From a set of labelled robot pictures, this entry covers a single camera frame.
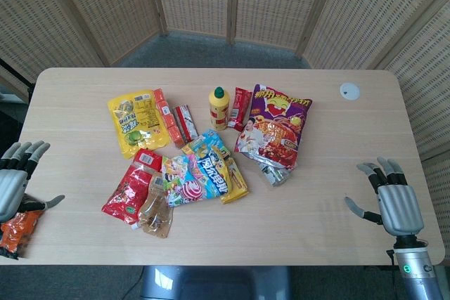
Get yellow green snack bag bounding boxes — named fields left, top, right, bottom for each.
left=107, top=89, right=172, bottom=159

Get purple red chips bag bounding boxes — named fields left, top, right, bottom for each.
left=233, top=84, right=314, bottom=171

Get orange snack packet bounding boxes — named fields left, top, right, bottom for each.
left=0, top=209, right=44, bottom=261

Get orange wafer pack strip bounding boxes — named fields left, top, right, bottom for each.
left=153, top=88, right=184, bottom=146

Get blue candy bag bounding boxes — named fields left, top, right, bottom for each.
left=181, top=129, right=233, bottom=201

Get yellow bottle green cap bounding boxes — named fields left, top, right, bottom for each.
left=209, top=86, right=235, bottom=133

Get silver foil packet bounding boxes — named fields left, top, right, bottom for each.
left=255, top=161, right=293, bottom=187

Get woven folding screen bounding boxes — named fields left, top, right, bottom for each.
left=0, top=0, right=450, bottom=273

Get red white candy bar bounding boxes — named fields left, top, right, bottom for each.
left=173, top=104, right=200, bottom=141

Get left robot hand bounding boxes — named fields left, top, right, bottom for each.
left=0, top=140, right=66, bottom=223

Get red stick snack packet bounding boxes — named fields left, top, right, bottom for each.
left=226, top=86, right=253, bottom=133

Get black stand pole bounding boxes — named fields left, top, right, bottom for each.
left=0, top=57, right=34, bottom=104

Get white table grommet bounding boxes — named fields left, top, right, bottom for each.
left=339, top=82, right=361, bottom=100

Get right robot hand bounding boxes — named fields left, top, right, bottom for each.
left=344, top=156, right=425, bottom=237

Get colourful candy bag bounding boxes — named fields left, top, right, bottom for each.
left=161, top=153, right=208, bottom=208

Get red snack bag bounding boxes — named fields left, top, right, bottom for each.
left=101, top=148, right=164, bottom=226

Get yellow snack packet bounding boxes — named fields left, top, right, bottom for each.
left=220, top=157, right=250, bottom=205

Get brown spout pouch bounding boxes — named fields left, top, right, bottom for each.
left=131, top=172, right=175, bottom=239

